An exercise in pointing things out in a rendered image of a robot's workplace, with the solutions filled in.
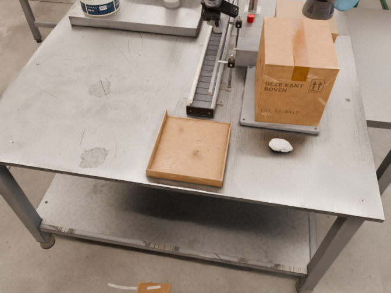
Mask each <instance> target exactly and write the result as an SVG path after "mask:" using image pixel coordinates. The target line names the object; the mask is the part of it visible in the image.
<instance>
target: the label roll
mask: <svg viewBox="0 0 391 293"><path fill-rule="evenodd" d="M79 1H80V5H81V9H82V11H83V12H84V13H85V14H87V15H90V16H106V15H110V14H112V13H114V12H116V11H117V10H118V9H119V8H120V2H119V0H79Z"/></svg>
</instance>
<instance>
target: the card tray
mask: <svg viewBox="0 0 391 293"><path fill-rule="evenodd" d="M231 126H232V117H231V121H230V123H222V122H213V121H208V120H200V119H191V118H185V117H177V116H168V113H167V109H166V111H165V113H164V116H163V119H162V122H161V125H160V128H159V131H158V134H157V137H156V140H155V143H154V146H153V149H152V151H151V154H150V158H149V160H148V163H147V167H146V169H145V170H146V175H147V176H148V177H155V178H163V179H167V180H175V181H182V182H187V183H194V184H202V185H210V186H214V187H222V181H223V175H224V170H225V163H226V156H227V152H228V145H229V137H230V131H231Z"/></svg>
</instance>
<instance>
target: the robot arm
mask: <svg viewBox="0 0 391 293"><path fill-rule="evenodd" d="M358 1H359V0H306V2H305V4H304V5H303V9H302V13H303V15H304V16H305V17H307V18H309V19H313V20H329V19H331V18H332V17H333V14H334V12H335V9H337V10H338V11H341V12H342V11H346V10H349V9H351V8H352V7H353V6H354V5H355V4H356V3H357V2H358ZM200 3H201V5H202V9H201V20H202V21H208V23H207V25H209V26H214V27H216V28H219V27H220V24H221V12H222V13H224V14H226V15H228V16H230V17H233V18H235V17H237V16H238V15H239V7H238V6H236V5H234V4H232V3H230V2H227V1H225V0H201V2H200Z"/></svg>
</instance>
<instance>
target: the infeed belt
mask: <svg viewBox="0 0 391 293"><path fill-rule="evenodd" d="M228 28H229V24H228V25H227V28H226V32H225V37H224V41H223V46H222V50H221V55H220V59H219V60H221V59H222V54H223V49H224V46H225V41H226V36H227V33H228ZM221 36H222V33H221V34H216V33H214V32H213V28H212V31H211V36H210V38H209V43H208V46H207V50H206V53H205V57H204V61H203V64H202V68H201V72H200V76H199V79H198V83H197V86H196V89H195V93H194V98H193V101H192V103H190V107H195V108H204V109H211V104H212V99H213V95H214V91H215V86H216V81H217V78H218V73H219V67H220V63H218V68H217V72H216V77H215V81H214V86H213V90H212V94H211V95H208V91H209V86H210V83H211V78H212V74H213V70H214V66H215V62H216V57H217V54H218V49H219V44H220V41H221Z"/></svg>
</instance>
